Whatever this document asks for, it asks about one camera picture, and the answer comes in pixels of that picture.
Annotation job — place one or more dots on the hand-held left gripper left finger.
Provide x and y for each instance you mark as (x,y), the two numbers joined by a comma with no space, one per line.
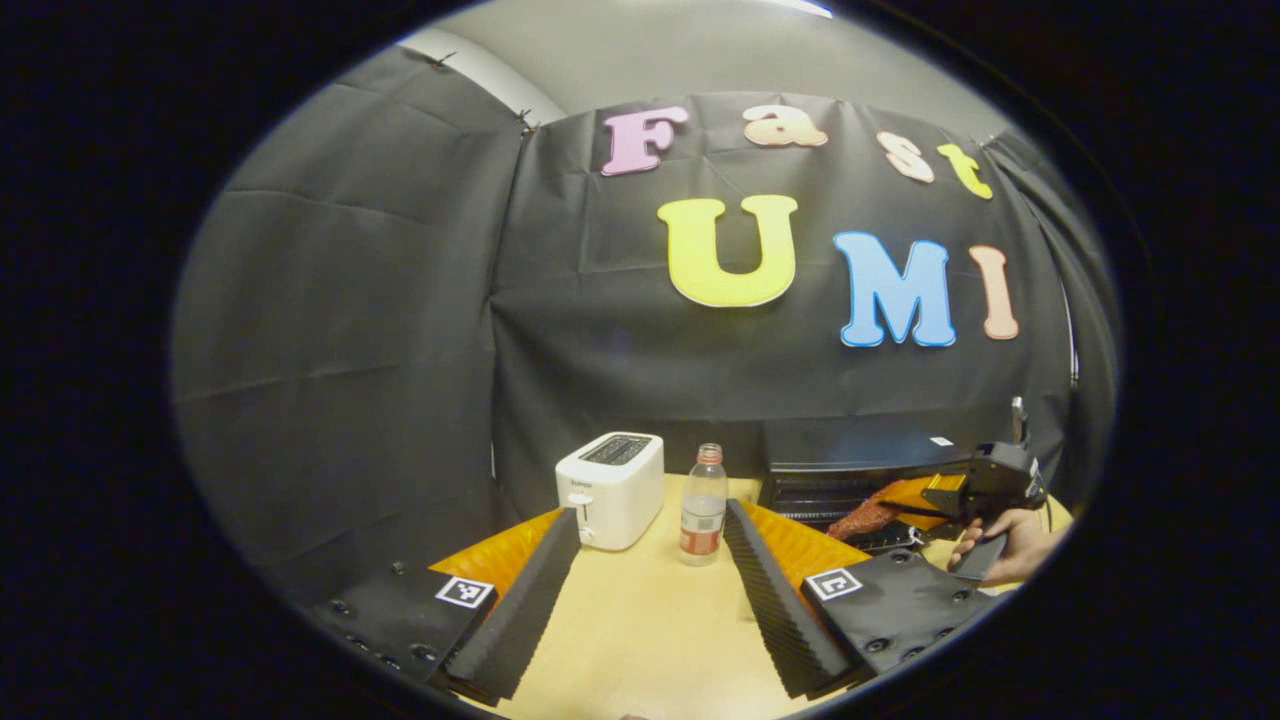
(530,600)

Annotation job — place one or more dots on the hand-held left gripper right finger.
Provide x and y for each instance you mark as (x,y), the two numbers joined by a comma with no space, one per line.
(775,600)

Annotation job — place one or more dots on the black backdrop cloth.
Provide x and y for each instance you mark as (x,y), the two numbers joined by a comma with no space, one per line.
(400,350)

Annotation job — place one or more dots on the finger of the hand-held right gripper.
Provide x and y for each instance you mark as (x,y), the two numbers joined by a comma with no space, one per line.
(935,492)

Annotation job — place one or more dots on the black electric oven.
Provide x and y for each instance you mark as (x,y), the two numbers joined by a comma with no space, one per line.
(820,470)

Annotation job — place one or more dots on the white toaster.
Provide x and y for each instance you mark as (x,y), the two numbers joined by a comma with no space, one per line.
(615,490)

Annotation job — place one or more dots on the brown meat strip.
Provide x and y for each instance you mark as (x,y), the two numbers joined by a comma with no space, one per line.
(865,515)

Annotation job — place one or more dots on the clear plastic water bottle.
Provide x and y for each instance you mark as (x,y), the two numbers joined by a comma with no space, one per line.
(703,510)

